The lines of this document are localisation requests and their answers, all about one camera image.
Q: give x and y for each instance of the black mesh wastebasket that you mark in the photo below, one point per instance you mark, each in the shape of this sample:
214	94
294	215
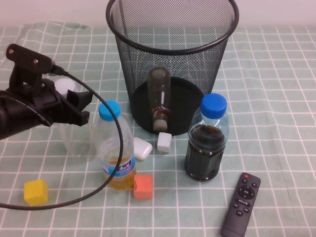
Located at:
214	69

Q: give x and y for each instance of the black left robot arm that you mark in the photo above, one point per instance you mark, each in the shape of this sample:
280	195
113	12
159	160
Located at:
14	118

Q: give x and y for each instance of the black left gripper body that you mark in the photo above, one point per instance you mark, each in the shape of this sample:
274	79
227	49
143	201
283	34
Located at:
56	108

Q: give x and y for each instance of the blue-capped bottle yellow liquid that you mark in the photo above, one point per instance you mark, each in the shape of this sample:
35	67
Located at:
111	175

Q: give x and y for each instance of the green white checked tablecloth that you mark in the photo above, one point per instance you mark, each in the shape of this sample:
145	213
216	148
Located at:
271	98

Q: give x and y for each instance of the orange cube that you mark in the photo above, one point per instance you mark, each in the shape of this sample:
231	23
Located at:
143	188

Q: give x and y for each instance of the clear bottle white cap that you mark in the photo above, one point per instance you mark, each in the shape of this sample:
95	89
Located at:
64	85

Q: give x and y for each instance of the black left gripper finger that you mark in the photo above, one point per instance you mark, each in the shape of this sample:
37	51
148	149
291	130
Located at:
80	98

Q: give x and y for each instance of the blue-capped bottle dark liquid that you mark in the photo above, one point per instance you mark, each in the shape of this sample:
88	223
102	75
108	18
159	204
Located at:
205	158

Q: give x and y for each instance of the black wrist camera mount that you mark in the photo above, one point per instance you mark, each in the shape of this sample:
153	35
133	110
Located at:
27	61

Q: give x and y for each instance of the white cube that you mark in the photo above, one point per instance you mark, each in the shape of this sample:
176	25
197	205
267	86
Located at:
164	143

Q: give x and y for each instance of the white earbud case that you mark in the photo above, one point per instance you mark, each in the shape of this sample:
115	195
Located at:
142	149

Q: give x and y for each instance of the yellow cube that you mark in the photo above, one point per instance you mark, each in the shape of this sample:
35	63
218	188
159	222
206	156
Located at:
35	193

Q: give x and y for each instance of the empty bottle with brown neck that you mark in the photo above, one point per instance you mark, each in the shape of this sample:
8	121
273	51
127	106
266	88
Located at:
159	86

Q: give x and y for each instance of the black remote control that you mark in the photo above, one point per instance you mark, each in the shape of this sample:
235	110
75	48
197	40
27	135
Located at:
237	214

